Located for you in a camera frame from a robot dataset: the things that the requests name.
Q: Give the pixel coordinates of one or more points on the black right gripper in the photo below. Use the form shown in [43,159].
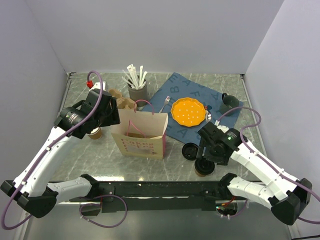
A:
[222,159]

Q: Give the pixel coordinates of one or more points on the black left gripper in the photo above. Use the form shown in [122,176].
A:
[113,118]

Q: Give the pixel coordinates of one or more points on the black coffee cup lid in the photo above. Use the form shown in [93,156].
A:
[204,166]

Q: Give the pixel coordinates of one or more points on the black lid stack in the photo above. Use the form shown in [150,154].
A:
[189,151]

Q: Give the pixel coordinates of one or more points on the brown paper cups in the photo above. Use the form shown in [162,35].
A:
[95,134]

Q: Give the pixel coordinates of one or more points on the brown paper coffee cup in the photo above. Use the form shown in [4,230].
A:
[199,173]

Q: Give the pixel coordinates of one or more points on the pink kraft paper bag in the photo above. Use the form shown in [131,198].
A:
[141,133]

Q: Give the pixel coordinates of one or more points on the brown pulp cup carrier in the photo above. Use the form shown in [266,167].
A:
[136,135]

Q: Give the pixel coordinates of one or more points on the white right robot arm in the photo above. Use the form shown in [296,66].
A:
[285,195]

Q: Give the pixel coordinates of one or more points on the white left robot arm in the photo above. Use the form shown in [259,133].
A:
[32,189]

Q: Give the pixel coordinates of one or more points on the silver spoon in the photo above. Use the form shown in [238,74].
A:
[208,116]

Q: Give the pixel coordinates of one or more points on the grey utensil holder cup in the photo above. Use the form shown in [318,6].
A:
[138,94]

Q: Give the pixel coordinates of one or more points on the orange dotted plate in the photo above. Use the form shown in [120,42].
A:
[188,112]

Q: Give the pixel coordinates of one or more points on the dark green mug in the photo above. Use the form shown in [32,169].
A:
[228,102]

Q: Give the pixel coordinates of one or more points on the silver fork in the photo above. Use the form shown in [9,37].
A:
[166,102]

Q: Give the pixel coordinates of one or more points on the blue letter-print cloth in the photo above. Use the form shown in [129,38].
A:
[177,87]

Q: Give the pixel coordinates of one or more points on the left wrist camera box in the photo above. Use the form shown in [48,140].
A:
[96,85]

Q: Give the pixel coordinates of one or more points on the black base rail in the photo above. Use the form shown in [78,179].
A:
[142,195]

